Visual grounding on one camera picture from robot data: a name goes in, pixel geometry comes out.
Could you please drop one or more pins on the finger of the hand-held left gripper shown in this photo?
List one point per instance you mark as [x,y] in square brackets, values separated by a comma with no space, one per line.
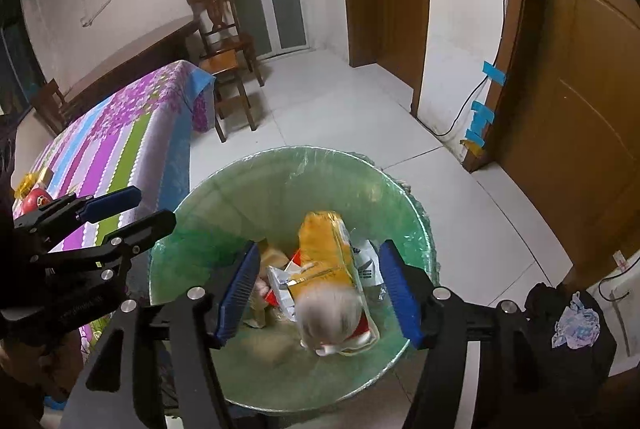
[107,204]
[145,231]

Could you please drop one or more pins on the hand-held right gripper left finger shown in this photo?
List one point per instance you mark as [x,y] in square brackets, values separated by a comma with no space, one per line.
[237,294]

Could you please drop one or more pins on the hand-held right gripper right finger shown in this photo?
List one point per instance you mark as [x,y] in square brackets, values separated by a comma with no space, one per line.
[400,294]

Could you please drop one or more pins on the white foil packet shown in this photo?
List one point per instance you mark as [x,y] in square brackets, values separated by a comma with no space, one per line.
[369,266]

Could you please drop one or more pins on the green lined trash bin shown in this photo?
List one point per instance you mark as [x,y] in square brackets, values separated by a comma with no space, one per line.
[225,219]

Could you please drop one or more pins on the person's left hand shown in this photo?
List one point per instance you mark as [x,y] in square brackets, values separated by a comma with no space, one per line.
[30,374]

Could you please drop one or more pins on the red apple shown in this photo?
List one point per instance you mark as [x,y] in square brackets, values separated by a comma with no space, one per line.
[37,201]

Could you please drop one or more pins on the striped floral tablecloth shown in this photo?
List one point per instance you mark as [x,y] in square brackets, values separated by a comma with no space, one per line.
[125,134]

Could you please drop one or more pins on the yellow snack packet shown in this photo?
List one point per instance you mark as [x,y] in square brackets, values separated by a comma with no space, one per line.
[32,181]

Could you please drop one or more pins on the dark wooden chair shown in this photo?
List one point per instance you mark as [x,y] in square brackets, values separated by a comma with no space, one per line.
[225,44]
[50,106]

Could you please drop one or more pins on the dark clothes pile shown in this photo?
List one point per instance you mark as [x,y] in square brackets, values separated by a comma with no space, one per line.
[545,359]

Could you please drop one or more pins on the white crumpled rag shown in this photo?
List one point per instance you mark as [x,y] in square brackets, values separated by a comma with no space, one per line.
[575,321]

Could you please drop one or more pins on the blue tape strip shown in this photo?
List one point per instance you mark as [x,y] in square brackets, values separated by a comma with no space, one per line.
[494,73]
[479,124]

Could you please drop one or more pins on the brown panelled wooden door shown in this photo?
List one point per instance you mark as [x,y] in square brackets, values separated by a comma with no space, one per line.
[580,84]

